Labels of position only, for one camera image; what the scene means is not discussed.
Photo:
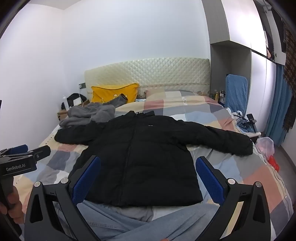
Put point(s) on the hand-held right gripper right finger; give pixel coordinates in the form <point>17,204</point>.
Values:
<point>210,180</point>

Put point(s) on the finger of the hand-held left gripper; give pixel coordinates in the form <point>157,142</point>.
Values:
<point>19,148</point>
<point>41,151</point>

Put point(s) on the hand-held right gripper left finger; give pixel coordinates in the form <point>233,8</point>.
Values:
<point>86,180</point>

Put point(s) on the black puffer jacket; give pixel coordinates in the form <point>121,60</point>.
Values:
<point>143,153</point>

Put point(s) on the person's left hand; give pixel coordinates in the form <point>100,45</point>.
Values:
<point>16,204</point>

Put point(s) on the wooden nightstand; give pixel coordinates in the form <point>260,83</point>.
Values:
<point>62,114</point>

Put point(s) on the person's light blue jeans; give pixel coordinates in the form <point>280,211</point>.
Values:
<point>180,222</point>

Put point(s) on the person's grey shirt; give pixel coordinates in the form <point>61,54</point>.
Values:
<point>134,213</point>

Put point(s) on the grey fleece hoodie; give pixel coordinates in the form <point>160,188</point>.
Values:
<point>87,113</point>

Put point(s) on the checked pastel blanket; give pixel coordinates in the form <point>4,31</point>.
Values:
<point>208,120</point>

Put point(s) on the white side table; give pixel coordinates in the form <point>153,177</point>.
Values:
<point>252,134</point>

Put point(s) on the black bag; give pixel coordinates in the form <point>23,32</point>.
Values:
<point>74,97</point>

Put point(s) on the red plastic bag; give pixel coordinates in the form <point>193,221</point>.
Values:
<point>274,163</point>

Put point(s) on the grey sock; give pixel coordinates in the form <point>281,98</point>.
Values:
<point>116,100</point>

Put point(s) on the bottles on shelf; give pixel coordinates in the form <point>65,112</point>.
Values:
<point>222,93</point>

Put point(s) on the yellow pillow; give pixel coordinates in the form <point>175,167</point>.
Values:
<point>111,91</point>

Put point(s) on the blue curtain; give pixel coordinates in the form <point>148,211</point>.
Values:
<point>276,104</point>

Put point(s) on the grey white wardrobe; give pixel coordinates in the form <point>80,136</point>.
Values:
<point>259,81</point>

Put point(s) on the cream quilted headboard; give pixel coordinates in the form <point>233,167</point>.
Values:
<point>150,71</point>

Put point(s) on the brown patterned cloth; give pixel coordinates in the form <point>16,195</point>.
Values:
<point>290,76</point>

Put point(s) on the wall socket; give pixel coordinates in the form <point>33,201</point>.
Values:
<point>82,86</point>

